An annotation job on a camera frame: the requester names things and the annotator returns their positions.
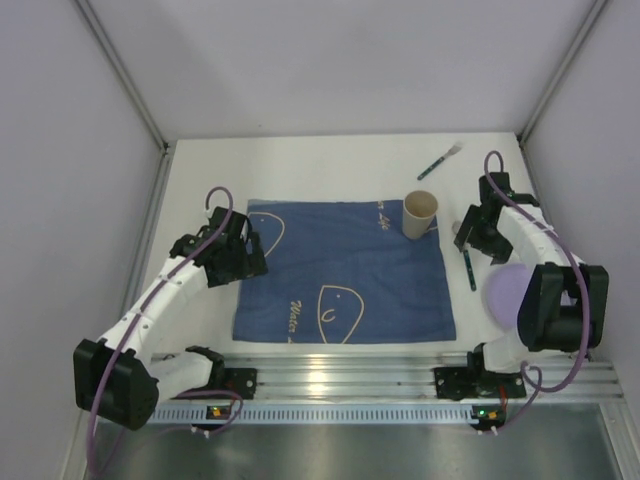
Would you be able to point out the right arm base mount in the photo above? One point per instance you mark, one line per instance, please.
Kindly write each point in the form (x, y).
(474, 381)

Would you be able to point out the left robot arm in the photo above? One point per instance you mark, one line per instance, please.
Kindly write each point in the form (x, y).
(117, 377)

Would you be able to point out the perforated cable duct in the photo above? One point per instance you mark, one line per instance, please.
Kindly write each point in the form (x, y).
(351, 414)

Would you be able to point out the beige cup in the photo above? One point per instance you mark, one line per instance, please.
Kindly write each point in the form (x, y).
(419, 210)

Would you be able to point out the blue cloth placemat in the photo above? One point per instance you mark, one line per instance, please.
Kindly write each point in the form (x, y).
(343, 273)

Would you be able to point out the purple plate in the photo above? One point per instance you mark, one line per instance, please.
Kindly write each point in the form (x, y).
(503, 293)

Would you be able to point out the fork with green handle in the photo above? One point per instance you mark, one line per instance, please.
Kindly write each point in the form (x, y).
(453, 150)

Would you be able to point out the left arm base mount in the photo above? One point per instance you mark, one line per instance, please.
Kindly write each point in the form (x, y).
(241, 381)

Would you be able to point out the spoon with green handle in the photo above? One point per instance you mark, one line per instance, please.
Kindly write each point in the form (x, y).
(467, 259)

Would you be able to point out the aluminium rail frame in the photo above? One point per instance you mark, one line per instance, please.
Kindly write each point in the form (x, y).
(336, 378)

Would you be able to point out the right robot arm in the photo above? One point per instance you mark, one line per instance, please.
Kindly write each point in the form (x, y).
(564, 306)

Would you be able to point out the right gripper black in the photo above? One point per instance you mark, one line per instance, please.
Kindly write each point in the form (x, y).
(470, 230)

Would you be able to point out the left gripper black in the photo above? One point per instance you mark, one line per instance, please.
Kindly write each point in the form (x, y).
(248, 255)

